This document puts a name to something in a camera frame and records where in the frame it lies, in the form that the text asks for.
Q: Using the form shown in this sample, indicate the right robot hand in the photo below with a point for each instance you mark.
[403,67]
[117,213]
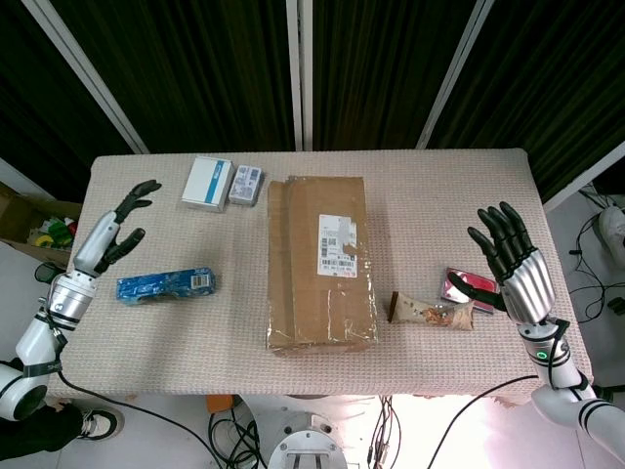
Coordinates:
[529,285]

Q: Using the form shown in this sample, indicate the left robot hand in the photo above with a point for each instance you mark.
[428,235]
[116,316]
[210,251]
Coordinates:
[95,242]

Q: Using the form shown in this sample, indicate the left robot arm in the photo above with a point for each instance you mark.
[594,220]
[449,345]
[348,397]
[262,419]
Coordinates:
[34,337]

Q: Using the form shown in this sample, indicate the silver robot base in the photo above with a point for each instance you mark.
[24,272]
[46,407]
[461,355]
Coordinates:
[307,444]

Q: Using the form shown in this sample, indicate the red flat packet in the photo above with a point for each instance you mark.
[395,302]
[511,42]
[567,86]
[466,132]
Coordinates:
[481,284]

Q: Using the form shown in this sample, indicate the dark green cup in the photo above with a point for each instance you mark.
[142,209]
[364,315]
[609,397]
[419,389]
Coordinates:
[46,272]

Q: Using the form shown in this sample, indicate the blue snack packet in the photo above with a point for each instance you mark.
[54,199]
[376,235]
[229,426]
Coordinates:
[161,285]

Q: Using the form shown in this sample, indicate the small green object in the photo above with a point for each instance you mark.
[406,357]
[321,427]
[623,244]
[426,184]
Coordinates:
[617,307]

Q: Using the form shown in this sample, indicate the white rounded object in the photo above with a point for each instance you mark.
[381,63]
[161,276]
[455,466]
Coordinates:
[614,227]

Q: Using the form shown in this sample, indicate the beige woven tablecloth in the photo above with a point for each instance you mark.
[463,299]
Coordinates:
[439,220]

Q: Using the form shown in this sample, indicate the brown snack wrapper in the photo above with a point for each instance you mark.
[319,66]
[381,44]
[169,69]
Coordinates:
[415,309]

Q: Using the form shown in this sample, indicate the white box with blue stripe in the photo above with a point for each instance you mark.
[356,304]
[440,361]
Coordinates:
[200,185]

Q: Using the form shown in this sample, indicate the dark green curtain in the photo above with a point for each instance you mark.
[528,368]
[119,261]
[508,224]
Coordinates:
[34,98]
[195,73]
[381,73]
[552,73]

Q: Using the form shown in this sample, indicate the small white printed box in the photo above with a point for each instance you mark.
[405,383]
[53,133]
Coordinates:
[244,188]

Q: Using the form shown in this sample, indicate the black and white shoe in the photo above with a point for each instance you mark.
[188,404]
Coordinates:
[100,424]

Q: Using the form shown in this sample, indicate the black trouser leg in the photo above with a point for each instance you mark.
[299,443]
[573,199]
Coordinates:
[39,432]

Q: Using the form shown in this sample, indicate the orange block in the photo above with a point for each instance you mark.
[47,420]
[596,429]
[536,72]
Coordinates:
[220,404]

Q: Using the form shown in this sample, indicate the white frame post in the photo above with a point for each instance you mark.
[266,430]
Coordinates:
[299,73]
[22,176]
[586,178]
[83,68]
[456,73]

